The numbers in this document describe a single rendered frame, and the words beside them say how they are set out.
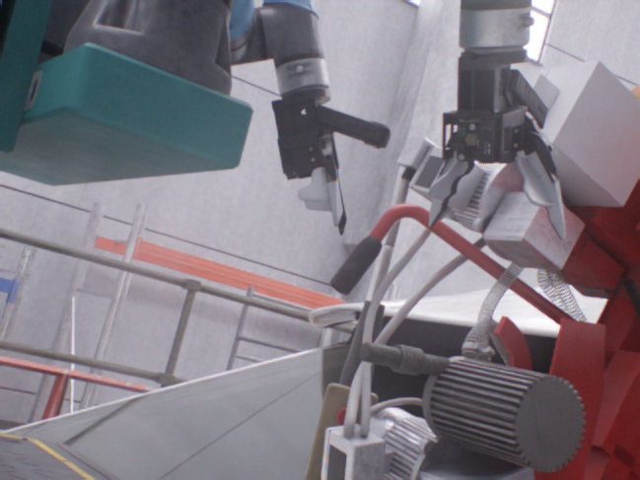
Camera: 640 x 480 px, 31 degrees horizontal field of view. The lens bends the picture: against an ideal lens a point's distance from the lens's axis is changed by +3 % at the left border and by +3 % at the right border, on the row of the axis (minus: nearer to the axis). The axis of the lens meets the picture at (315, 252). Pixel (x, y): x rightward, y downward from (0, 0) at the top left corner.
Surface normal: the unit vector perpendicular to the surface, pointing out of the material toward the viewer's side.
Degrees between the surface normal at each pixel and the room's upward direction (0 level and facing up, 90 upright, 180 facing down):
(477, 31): 115
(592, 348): 90
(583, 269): 163
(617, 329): 73
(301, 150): 93
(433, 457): 99
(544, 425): 90
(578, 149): 90
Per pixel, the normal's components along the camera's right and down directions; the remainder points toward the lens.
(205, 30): 0.73, -0.19
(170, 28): 0.34, -0.32
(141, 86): 0.45, 0.03
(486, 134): -0.54, 0.21
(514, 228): -0.71, -0.54
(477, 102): 0.84, 0.11
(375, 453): 0.55, 0.22
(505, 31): 0.19, 0.22
